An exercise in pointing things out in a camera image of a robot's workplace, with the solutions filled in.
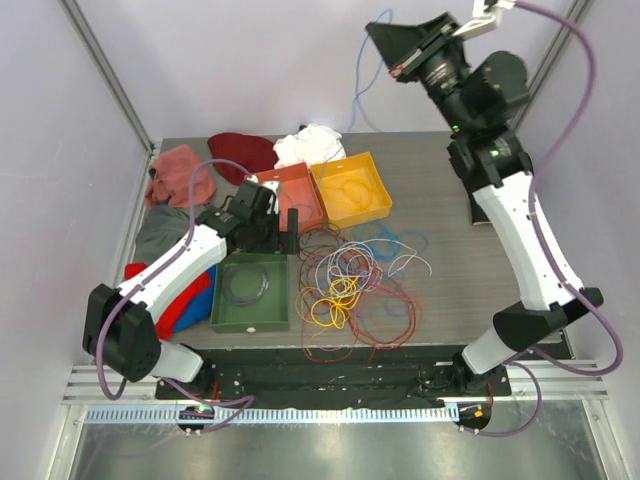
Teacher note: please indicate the grey cloth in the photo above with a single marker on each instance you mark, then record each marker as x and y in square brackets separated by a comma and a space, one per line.
[161, 229]

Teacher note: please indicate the right aluminium frame post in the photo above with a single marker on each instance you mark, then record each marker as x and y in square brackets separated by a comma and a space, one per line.
[569, 26]

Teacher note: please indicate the dark red cloth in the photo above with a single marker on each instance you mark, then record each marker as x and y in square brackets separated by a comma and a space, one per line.
[254, 153]

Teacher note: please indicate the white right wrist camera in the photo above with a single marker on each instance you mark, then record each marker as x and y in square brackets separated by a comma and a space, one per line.
[486, 17]

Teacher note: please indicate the yellow plastic tray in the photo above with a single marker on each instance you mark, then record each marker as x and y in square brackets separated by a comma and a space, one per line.
[351, 191]

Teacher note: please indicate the pink cloth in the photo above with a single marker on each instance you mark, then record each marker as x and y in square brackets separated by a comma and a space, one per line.
[170, 176]

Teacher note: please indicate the white slotted cable duct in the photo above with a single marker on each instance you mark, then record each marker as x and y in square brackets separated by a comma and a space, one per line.
[191, 414]

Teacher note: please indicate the bright red cloth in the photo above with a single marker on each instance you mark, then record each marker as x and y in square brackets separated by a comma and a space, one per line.
[164, 326]

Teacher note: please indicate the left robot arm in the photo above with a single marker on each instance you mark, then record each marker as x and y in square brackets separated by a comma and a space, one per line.
[120, 326]

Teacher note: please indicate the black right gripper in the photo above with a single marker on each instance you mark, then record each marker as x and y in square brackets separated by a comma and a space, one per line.
[395, 43]

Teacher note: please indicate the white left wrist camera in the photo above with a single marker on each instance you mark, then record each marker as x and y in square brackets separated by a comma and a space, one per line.
[272, 185]

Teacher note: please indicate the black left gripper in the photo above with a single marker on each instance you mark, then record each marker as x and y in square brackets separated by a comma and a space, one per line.
[271, 246]

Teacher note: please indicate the blue cloth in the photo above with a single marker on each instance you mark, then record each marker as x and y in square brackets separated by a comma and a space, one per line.
[199, 307]

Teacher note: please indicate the black bucket hat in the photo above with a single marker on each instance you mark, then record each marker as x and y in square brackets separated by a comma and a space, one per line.
[477, 214]

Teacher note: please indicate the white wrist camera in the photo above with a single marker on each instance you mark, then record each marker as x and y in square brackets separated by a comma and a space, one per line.
[486, 17]
[272, 185]

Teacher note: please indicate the white cloth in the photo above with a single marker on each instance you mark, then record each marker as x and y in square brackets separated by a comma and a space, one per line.
[312, 145]

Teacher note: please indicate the left aluminium frame post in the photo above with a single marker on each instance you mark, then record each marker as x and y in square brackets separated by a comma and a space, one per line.
[104, 67]

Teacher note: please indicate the coral orange plastic tray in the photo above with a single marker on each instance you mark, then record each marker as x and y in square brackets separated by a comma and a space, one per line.
[297, 191]

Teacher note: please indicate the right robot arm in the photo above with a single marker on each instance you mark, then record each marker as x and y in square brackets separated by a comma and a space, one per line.
[497, 173]

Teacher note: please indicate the green plastic tray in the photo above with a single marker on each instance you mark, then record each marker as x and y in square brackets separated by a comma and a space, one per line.
[251, 294]

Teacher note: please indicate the aluminium frame post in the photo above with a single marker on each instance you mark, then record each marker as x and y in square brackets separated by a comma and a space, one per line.
[569, 26]
[104, 67]

